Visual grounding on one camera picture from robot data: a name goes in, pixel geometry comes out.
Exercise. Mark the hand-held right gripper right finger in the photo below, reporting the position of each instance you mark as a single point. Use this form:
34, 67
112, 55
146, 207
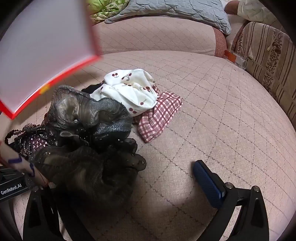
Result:
208, 183

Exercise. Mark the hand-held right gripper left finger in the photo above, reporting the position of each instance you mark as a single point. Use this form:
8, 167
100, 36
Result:
47, 208

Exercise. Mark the purple sequin beaded scrunchie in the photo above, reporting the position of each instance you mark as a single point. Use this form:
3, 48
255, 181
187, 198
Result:
30, 141

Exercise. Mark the black sheer scrunchie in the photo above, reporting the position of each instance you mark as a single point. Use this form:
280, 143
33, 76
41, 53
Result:
92, 169

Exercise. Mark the red plaid scrunchie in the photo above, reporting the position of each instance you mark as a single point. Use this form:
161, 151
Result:
159, 111

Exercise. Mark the grey glittery scrunchie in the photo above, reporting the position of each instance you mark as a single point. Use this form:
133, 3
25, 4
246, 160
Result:
97, 115

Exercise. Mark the white cherry print scrunchie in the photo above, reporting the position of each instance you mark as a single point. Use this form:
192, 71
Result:
129, 92

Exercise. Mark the person's left forearm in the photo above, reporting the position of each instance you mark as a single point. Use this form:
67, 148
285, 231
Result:
13, 157

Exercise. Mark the pink quilted mattress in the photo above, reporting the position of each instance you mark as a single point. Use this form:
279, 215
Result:
219, 120

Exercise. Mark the clear bottle orange label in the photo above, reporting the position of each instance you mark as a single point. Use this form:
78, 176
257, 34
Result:
234, 59

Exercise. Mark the striped floral sofa cushion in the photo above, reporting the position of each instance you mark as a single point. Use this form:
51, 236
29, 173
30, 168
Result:
268, 55

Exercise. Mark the pink bolster cushion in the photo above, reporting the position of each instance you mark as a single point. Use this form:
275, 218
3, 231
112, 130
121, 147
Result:
157, 37

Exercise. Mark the grey quilted pillow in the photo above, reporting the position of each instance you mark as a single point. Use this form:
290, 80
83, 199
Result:
175, 11

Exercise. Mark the white cloth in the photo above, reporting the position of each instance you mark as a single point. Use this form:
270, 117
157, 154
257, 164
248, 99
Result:
256, 9

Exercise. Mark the green patterned blanket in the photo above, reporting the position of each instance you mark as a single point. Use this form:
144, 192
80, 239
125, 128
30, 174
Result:
104, 9

